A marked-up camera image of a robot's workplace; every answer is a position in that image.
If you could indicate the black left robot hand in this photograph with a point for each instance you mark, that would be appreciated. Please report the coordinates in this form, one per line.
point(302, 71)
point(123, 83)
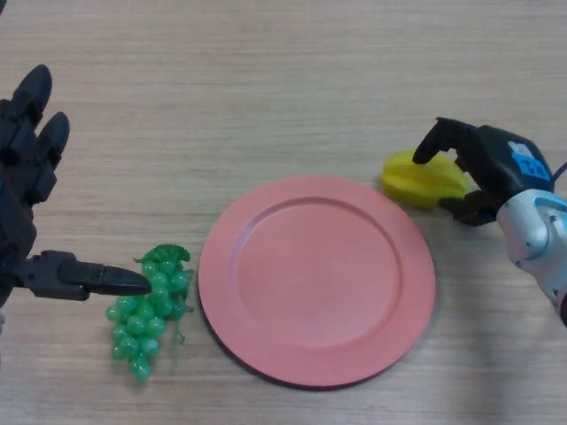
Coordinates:
point(15, 208)

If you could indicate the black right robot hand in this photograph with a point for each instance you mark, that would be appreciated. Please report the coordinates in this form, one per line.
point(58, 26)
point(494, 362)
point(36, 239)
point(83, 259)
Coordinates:
point(500, 164)

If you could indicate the yellow starfruit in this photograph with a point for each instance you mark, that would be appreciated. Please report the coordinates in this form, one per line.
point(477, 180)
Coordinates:
point(412, 186)

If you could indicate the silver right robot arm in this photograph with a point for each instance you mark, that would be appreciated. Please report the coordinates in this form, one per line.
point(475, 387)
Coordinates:
point(527, 226)

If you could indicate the pink round plate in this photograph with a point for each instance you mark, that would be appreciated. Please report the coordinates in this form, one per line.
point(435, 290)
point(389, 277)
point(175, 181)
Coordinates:
point(319, 288)

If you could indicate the green grape bunch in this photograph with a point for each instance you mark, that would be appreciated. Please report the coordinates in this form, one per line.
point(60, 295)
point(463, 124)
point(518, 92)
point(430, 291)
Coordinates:
point(137, 327)

